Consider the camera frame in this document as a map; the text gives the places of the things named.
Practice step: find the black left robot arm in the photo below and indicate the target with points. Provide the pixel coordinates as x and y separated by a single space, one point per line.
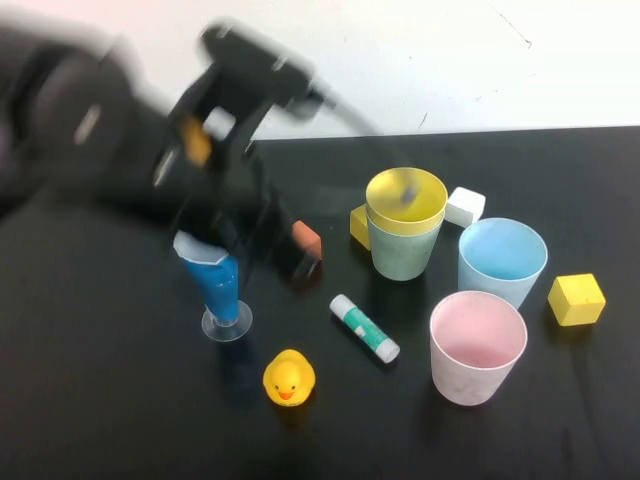
75 125

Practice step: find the white cube block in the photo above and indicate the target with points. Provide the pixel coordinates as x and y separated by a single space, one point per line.
467 206

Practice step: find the orange cube block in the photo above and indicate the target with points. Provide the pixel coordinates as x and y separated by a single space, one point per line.
307 237

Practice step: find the yellow rubber duck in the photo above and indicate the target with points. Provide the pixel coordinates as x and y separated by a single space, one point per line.
288 377

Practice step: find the white green glue stick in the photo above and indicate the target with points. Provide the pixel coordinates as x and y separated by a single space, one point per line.
365 327

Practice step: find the large yellow cube block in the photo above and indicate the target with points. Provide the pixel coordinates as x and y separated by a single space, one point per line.
575 300

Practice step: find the small yellow cube block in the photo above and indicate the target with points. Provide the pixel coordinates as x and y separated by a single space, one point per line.
358 227

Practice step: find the blue wrapped conical plastic glass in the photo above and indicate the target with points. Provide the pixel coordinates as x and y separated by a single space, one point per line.
217 290

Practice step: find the yellow plastic cup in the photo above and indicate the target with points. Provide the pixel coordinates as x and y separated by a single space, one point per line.
385 200

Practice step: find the green plastic cup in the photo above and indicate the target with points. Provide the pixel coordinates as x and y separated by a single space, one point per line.
400 255

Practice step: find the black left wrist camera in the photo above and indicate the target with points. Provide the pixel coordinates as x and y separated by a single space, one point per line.
260 65

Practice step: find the pink plastic cup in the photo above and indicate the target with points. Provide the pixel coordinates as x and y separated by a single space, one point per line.
470 370

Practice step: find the blue plastic cup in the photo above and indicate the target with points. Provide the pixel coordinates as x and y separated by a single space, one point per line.
500 250

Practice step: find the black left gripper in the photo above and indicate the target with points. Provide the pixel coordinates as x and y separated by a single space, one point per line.
220 165

